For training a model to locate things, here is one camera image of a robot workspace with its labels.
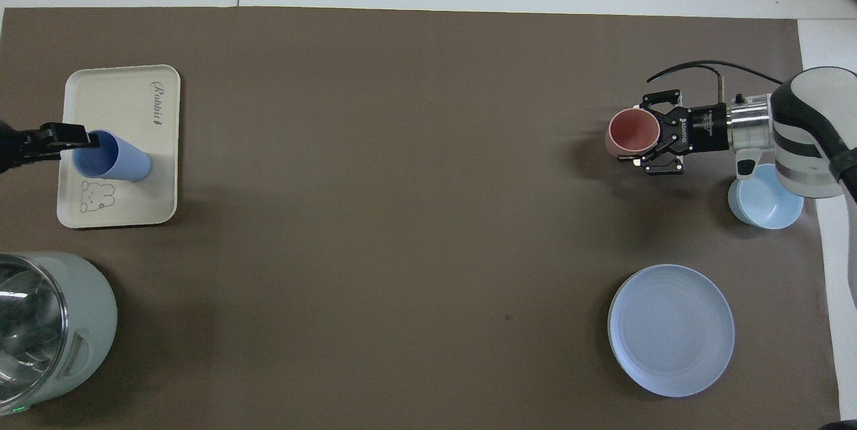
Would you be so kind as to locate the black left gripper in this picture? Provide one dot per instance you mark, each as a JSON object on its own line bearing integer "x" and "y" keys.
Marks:
{"x": 30, "y": 145}

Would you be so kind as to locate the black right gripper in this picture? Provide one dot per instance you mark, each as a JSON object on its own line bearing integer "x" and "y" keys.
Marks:
{"x": 696, "y": 130}

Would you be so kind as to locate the pink plastic cup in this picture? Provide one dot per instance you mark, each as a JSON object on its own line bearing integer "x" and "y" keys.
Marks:
{"x": 631, "y": 132}

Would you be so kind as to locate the blue ribbed plastic cup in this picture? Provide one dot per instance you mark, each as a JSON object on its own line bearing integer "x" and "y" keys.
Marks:
{"x": 120, "y": 161}

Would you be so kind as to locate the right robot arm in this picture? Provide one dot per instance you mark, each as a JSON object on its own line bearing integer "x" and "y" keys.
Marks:
{"x": 803, "y": 128}

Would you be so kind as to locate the cream tray with rabbit print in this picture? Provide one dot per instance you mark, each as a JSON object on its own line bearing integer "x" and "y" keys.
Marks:
{"x": 120, "y": 102}

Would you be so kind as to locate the light blue bowl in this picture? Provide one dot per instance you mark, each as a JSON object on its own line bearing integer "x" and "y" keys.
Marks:
{"x": 763, "y": 202}

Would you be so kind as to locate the pale green electric pot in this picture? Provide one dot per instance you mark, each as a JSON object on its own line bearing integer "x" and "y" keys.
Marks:
{"x": 60, "y": 329}

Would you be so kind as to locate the light blue round plate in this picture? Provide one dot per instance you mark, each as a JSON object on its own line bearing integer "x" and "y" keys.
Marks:
{"x": 671, "y": 329}

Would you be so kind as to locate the brown paper table mat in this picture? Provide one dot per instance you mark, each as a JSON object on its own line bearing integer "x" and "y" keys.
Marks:
{"x": 415, "y": 216}

